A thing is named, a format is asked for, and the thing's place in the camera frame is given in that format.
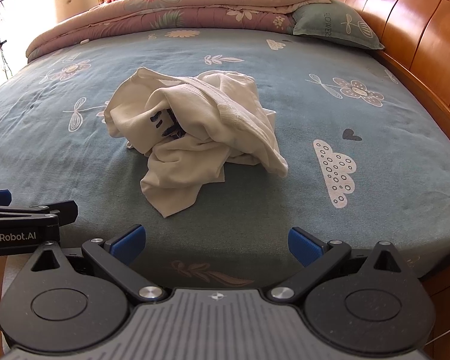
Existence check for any white printed sweatshirt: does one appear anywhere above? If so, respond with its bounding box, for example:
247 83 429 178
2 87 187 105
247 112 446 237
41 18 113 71
104 67 289 217

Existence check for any blue patterned bed sheet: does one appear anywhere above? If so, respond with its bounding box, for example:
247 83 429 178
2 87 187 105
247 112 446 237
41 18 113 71
0 29 450 287

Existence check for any green flower pillow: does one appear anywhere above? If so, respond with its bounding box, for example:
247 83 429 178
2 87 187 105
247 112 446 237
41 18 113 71
292 0 385 50

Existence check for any pink floral folded quilt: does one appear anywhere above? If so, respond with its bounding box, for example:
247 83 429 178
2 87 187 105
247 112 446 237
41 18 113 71
26 0 332 61

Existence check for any wooden headboard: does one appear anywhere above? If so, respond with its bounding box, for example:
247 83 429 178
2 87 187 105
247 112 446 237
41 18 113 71
341 0 450 359

